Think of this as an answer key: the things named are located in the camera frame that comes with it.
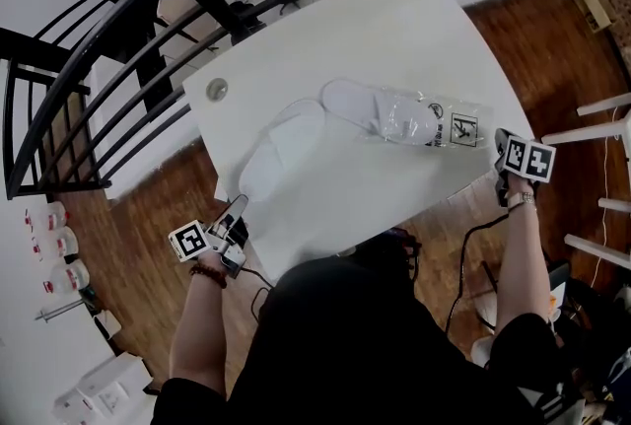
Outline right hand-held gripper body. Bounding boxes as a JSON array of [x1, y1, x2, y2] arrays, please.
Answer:
[[494, 134, 558, 208]]

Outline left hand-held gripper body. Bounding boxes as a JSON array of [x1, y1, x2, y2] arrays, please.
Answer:
[[167, 214, 250, 280]]

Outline clear plastic bag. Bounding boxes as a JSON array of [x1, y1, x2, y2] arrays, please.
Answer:
[[366, 86, 495, 152]]

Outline white slipper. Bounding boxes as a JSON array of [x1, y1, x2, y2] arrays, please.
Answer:
[[240, 99, 327, 203], [318, 76, 441, 147]]

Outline person's right forearm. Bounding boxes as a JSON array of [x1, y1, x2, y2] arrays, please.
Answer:
[[493, 176, 552, 339]]

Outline person's left forearm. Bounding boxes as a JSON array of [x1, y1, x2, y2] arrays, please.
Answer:
[[168, 248, 230, 398]]

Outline metal wristwatch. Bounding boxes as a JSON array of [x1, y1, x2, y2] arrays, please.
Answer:
[[506, 189, 538, 213]]

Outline white side table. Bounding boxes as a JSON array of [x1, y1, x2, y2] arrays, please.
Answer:
[[563, 197, 631, 268], [540, 91, 631, 147]]

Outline small white box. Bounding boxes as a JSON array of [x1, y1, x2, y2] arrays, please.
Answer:
[[92, 310, 123, 341]]

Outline round metal table grommet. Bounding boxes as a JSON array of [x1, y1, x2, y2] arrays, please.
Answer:
[[205, 77, 230, 102]]

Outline clear bottle with red label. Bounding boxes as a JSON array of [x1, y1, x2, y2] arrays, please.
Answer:
[[41, 199, 73, 233], [48, 258, 93, 297], [46, 225, 81, 262]]

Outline black waist device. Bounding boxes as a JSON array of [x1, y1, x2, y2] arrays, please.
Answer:
[[383, 227, 424, 267]]

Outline metal rod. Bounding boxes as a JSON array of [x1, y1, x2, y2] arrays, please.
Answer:
[[33, 298, 84, 324]]

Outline cardboard box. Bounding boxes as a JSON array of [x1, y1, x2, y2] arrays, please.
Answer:
[[570, 0, 618, 34]]

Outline large white box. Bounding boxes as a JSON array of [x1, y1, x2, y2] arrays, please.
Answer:
[[77, 351, 154, 415]]

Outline person's black shirt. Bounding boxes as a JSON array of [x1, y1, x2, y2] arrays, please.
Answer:
[[150, 239, 579, 425]]

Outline light wooden desk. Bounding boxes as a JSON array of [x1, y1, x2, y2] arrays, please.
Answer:
[[156, 0, 224, 45]]

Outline white box with red print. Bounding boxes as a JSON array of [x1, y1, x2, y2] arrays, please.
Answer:
[[50, 385, 104, 425]]

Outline black metal railing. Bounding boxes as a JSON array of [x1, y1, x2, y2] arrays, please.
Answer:
[[0, 0, 613, 201]]

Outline brown beaded bracelet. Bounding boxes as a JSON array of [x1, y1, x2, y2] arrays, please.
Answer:
[[188, 262, 230, 290]]

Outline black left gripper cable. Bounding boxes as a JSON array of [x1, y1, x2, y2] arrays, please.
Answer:
[[240, 266, 276, 324]]

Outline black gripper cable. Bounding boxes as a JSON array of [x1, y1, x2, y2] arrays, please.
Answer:
[[445, 212, 510, 336], [240, 266, 276, 324]]

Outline thin white cable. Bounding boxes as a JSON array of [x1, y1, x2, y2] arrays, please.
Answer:
[[590, 106, 623, 288]]

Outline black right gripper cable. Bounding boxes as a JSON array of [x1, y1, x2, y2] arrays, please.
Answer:
[[445, 212, 510, 336]]

